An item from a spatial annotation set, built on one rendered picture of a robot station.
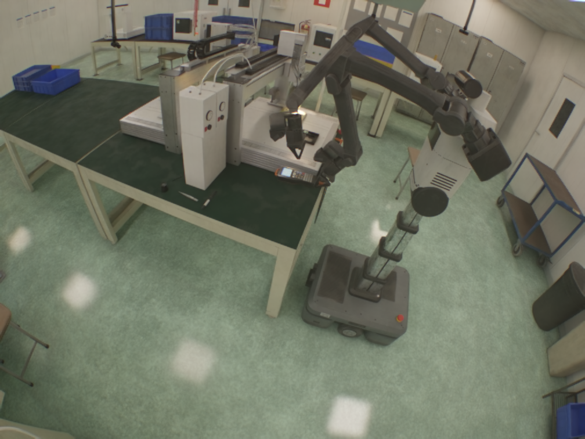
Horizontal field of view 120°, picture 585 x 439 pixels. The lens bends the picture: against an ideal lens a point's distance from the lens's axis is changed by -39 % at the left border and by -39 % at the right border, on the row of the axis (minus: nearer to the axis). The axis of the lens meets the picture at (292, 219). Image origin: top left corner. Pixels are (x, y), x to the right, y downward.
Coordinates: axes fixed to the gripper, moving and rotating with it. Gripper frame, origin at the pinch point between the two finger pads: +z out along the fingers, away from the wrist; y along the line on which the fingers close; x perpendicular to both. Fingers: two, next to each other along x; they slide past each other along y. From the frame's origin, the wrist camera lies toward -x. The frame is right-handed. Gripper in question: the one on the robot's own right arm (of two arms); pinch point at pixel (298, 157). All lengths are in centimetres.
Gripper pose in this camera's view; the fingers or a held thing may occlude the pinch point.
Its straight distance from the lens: 121.7
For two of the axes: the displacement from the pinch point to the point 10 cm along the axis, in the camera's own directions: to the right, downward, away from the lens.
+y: -2.0, 6.9, -7.0
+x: 9.8, 0.7, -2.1
